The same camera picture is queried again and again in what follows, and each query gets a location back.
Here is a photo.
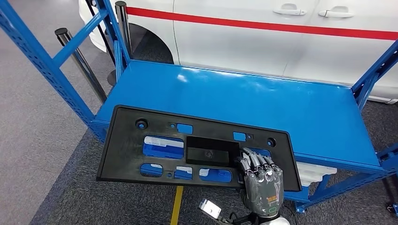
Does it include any white car with red stripe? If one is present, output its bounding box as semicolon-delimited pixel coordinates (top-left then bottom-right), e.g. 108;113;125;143
78;0;398;105

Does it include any blue plastic parts bin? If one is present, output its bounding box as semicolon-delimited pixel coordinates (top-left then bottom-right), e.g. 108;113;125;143
142;143;184;160

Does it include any chrome stanchion post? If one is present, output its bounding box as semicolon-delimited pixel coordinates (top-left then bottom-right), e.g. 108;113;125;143
107;0;133;87
54;28;108;104

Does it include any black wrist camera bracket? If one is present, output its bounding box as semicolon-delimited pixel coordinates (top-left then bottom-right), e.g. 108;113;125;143
203;212;259;225

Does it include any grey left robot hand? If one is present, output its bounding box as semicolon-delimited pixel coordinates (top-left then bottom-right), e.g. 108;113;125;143
236;147;284;219

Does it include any white plastic parts bin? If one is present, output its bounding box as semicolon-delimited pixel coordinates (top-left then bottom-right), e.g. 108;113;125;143
144;136;184;149

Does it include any blue wheeled rack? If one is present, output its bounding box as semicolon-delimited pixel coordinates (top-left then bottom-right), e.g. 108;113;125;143
377;142;398;215

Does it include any black plastic panel part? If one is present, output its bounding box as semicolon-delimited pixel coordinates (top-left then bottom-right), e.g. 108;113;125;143
96;105;302;192

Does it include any blue metal shelf rack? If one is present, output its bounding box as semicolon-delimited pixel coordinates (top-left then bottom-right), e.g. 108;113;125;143
0;0;398;215

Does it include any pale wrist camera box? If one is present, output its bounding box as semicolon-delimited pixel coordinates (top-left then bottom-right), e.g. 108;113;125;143
199;199;222;220

